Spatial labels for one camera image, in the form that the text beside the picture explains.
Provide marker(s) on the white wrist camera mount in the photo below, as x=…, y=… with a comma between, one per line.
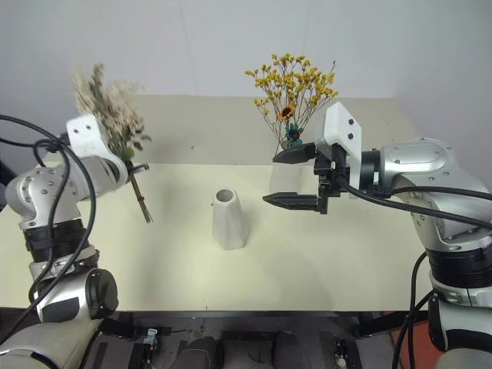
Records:
x=86, y=136
x=340, y=127

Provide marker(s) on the beige dried flower bouquet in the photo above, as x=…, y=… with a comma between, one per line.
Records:
x=111, y=111

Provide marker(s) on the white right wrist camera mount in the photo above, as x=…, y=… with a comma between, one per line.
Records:
x=340, y=127

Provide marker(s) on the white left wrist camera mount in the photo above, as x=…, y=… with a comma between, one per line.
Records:
x=86, y=136

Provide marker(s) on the black table frame bar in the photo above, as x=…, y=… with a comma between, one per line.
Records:
x=246, y=315

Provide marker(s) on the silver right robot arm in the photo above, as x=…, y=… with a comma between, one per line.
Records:
x=423, y=161

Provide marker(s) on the yellow dried flower bouquet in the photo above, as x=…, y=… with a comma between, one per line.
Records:
x=294, y=86

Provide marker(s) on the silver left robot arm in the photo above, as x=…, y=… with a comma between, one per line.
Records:
x=38, y=188

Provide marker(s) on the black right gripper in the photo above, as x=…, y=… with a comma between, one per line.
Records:
x=326, y=169

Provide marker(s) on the white faceted ceramic vase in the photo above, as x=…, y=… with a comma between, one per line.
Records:
x=284, y=178
x=230, y=223

